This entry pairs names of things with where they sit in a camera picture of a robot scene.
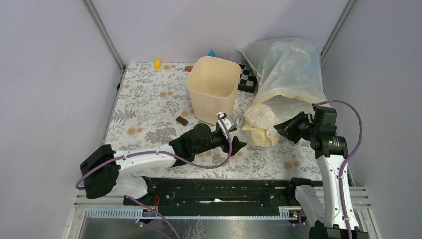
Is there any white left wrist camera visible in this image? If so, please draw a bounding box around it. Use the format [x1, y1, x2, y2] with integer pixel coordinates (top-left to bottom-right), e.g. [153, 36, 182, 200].
[217, 112, 237, 132]

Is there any large bag of trash bags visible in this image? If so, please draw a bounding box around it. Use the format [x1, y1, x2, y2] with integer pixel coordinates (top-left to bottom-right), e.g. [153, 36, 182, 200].
[238, 38, 327, 104]

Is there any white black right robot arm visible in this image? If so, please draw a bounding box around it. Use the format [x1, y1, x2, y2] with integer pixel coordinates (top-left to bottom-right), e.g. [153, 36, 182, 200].
[274, 105, 369, 239]

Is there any small brown wooden block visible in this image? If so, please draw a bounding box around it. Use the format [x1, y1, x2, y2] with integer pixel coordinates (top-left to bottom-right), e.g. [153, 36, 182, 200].
[176, 116, 188, 126]

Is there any yellow toy block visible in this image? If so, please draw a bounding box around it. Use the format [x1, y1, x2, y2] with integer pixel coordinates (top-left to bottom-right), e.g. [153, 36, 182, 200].
[155, 59, 161, 69]

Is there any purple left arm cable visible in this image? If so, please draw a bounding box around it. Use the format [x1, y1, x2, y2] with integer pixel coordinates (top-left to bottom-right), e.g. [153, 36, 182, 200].
[75, 114, 234, 191]

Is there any black white checkerboard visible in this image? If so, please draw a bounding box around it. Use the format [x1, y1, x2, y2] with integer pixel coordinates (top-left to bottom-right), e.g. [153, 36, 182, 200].
[238, 64, 258, 93]

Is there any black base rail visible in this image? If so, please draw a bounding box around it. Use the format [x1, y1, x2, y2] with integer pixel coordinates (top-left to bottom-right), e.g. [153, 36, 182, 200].
[123, 177, 353, 218]

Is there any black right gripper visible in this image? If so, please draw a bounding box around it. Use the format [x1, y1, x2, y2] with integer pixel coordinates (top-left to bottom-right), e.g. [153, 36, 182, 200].
[271, 111, 318, 144]

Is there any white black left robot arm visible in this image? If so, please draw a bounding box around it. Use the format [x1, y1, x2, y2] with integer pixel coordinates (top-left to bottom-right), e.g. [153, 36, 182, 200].
[76, 123, 246, 205]

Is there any yellow translucent trash bag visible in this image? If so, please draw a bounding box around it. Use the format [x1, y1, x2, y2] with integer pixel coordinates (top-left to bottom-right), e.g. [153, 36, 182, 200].
[243, 95, 314, 147]

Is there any beige plastic trash bin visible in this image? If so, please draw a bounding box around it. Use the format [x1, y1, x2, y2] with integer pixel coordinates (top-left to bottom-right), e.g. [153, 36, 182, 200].
[187, 56, 241, 125]

